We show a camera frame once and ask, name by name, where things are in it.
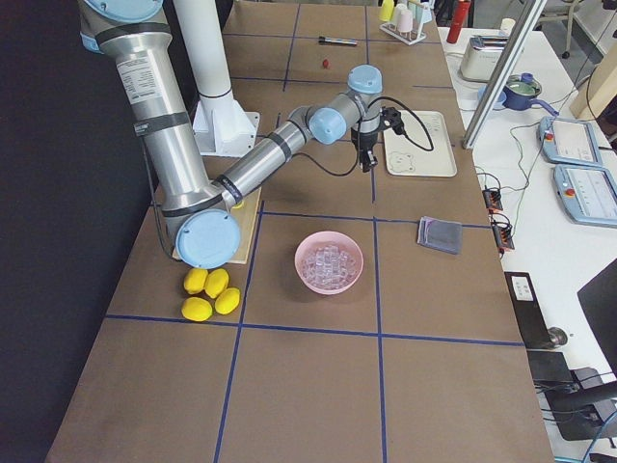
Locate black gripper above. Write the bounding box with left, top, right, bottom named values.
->
left=355, top=131, right=379, bottom=173

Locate steel muddler black tip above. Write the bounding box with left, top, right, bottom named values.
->
left=318, top=36, right=359, bottom=47

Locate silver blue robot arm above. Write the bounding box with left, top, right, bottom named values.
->
left=79, top=1, right=384, bottom=269

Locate pink bowl of ice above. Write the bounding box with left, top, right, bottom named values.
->
left=294, top=231, right=363, bottom=295

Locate pink cup on rack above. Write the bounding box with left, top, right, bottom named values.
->
left=394, top=8, right=414, bottom=34

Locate yellow cup on rack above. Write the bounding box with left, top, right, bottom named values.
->
left=379, top=0, right=395, bottom=22

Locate cream bear tray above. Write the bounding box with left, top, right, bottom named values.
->
left=384, top=110, right=457, bottom=177

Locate grey folded cloth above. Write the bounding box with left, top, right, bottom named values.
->
left=417, top=216, right=463, bottom=255

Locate bamboo cutting board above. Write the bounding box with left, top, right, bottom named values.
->
left=174, top=188, right=261, bottom=269

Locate white toaster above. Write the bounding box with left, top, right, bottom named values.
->
left=460, top=35, right=508, bottom=82

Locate blue pot with lid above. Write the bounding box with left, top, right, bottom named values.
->
left=503, top=72, right=559, bottom=116

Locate red bottle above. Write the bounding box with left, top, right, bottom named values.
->
left=446, top=0, right=472, bottom=44

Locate yellow lemon far right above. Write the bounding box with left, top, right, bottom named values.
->
left=203, top=268, right=229, bottom=299

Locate yellow lemon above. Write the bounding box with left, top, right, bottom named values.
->
left=183, top=268, right=208, bottom=295
left=203, top=268, right=229, bottom=299
left=181, top=297, right=213, bottom=322
left=214, top=287, right=241, bottom=315

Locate yellow lemon near right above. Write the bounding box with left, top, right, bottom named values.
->
left=214, top=287, right=241, bottom=315

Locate upper teach pendant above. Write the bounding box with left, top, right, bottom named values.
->
left=538, top=116, right=603, bottom=167

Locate teach pendant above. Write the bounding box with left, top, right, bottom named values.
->
left=553, top=164, right=616, bottom=228
left=538, top=116, right=603, bottom=167

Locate yellow lemon far left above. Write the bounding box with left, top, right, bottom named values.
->
left=183, top=268, right=208, bottom=295

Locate lower teach pendant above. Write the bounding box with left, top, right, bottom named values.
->
left=553, top=164, right=616, bottom=228

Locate yellow lemon near left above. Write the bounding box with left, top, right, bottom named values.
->
left=181, top=297, right=213, bottom=322

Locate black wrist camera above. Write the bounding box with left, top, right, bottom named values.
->
left=380, top=107, right=405, bottom=136

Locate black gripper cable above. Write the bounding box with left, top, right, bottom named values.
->
left=294, top=96, right=435, bottom=177

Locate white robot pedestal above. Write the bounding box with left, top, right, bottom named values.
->
left=174, top=0, right=259, bottom=157

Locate aluminium frame post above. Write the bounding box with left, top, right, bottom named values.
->
left=462, top=0, right=547, bottom=150

